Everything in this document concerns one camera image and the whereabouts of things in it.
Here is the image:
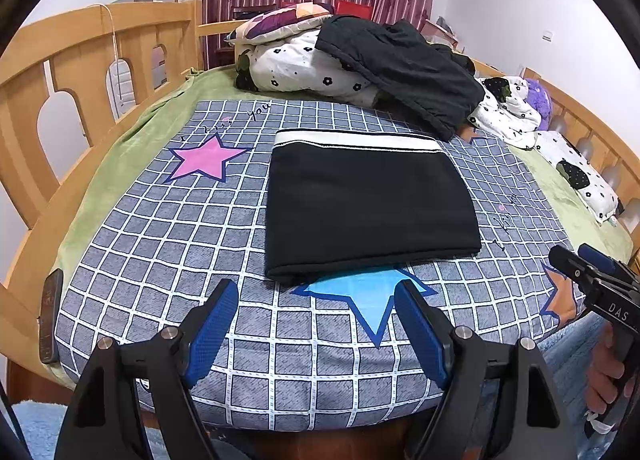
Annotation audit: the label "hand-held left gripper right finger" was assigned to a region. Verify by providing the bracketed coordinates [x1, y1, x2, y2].
[393, 279, 566, 460]

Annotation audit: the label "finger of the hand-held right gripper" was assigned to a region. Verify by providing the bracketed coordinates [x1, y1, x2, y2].
[548, 245, 601, 293]
[579, 243, 618, 273]

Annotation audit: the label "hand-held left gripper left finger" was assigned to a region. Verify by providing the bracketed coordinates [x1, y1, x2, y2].
[59, 279, 240, 460]

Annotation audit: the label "black pants with white waistband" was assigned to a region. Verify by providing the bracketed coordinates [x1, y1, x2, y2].
[263, 129, 482, 286]

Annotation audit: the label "person's right hand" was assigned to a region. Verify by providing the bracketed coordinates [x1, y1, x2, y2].
[585, 327, 632, 413]

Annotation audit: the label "white floral pillow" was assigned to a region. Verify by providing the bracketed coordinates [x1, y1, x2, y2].
[535, 130, 621, 226]

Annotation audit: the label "grey checked star blanket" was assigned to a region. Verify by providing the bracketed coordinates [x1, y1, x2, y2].
[54, 99, 588, 433]

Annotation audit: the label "small white floral quilt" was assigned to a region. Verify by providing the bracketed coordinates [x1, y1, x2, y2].
[467, 75, 543, 148]

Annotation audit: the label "dark phone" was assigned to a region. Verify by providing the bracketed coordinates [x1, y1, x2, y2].
[39, 269, 65, 365]

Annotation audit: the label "purple plush toy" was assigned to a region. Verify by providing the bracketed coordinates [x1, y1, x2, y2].
[525, 78, 553, 131]

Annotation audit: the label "green fleece blanket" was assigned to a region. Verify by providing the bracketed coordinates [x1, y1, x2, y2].
[55, 68, 633, 391]

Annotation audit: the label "light blue fluffy rug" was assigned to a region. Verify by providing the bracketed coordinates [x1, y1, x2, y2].
[10, 313, 626, 460]

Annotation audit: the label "black jacket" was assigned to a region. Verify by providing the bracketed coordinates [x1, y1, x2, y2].
[316, 15, 486, 141]

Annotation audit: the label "white ribbed panel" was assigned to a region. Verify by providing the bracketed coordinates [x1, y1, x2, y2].
[110, 60, 137, 117]

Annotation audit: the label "colourful geometric pillow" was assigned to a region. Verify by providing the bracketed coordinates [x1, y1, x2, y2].
[225, 3, 336, 46]

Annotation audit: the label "red box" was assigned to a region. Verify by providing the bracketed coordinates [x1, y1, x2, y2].
[335, 0, 373, 21]

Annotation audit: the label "wooden bed frame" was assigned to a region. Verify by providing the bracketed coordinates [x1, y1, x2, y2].
[0, 0, 640, 396]

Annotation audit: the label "white charger cable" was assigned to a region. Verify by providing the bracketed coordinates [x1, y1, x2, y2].
[102, 4, 126, 114]

